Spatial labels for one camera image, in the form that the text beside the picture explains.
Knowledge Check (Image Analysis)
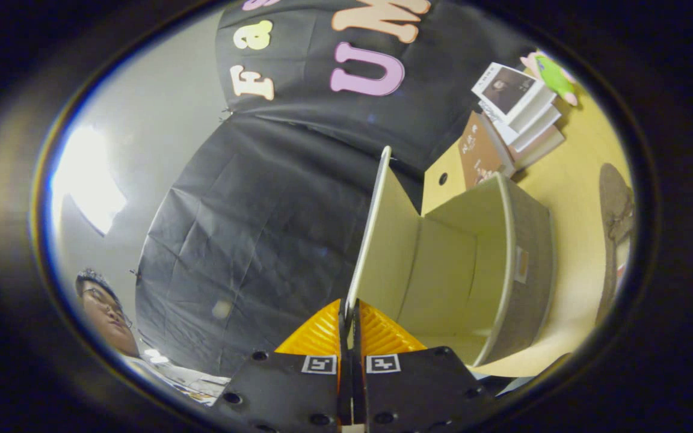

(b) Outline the grey fabric storage box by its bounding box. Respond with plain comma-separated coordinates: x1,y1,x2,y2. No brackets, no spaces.
345,146,558,367

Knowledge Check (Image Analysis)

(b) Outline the white portrait cover book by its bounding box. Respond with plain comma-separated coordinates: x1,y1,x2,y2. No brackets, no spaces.
472,62,555,134

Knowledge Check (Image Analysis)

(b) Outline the black backdrop cloth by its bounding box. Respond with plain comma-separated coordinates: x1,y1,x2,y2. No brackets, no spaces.
135,0,540,379

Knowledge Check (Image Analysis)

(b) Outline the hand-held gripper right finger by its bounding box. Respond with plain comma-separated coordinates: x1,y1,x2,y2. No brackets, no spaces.
353,301,497,433

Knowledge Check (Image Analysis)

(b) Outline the person's head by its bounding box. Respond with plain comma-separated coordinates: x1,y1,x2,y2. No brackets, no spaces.
75,269,141,358

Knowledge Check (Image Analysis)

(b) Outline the beige thick book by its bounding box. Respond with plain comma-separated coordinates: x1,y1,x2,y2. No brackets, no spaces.
506,126,565,170

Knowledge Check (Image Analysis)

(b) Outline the ceiling light panel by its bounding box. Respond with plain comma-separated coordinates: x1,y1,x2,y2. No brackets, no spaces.
55,125,128,236

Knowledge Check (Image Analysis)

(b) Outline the brown cover book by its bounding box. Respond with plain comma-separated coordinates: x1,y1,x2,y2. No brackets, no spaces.
458,111,513,190

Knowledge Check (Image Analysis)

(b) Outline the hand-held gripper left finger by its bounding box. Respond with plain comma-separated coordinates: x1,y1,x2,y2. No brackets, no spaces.
208,299,353,433

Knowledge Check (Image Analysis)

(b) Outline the white patterned book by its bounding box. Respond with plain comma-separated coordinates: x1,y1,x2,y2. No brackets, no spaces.
479,102,562,152

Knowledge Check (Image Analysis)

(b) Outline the green and pink plush toy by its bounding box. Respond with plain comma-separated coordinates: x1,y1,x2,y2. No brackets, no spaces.
520,51,579,107

